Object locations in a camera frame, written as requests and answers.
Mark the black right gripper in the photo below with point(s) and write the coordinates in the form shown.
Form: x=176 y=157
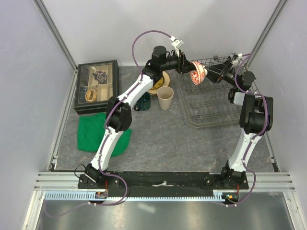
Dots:
x=220 y=68

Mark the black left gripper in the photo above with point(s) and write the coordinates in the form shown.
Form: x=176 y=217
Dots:
x=184 y=65

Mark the white red patterned bowl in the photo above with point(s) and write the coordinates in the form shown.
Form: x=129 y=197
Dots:
x=198 y=75

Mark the cream bird plate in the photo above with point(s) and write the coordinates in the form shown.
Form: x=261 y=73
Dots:
x=166 y=83

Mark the beige tall cup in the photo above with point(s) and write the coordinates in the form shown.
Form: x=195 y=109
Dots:
x=165 y=95

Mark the dark green mug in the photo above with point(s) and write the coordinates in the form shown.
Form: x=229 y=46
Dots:
x=144 y=103

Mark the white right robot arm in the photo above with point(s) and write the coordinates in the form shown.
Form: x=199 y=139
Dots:
x=255 y=120

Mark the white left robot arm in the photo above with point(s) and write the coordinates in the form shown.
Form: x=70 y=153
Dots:
x=118 y=113

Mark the black framed wooden box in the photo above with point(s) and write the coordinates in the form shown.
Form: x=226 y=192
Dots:
x=96 y=83

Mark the green cloth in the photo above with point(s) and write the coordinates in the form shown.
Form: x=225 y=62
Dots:
x=91 y=131

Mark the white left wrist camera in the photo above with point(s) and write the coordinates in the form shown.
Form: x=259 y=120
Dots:
x=176 y=44

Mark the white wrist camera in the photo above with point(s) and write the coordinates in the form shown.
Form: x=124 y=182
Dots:
x=176 y=44
x=235 y=59

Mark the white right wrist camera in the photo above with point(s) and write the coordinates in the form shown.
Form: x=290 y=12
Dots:
x=235 y=59

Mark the grey wire dish rack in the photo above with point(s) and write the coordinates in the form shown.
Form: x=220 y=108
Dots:
x=207 y=104

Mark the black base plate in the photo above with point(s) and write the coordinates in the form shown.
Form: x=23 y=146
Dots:
x=169 y=184

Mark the white slotted cable duct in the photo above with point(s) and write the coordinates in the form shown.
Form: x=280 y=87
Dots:
x=94 y=196

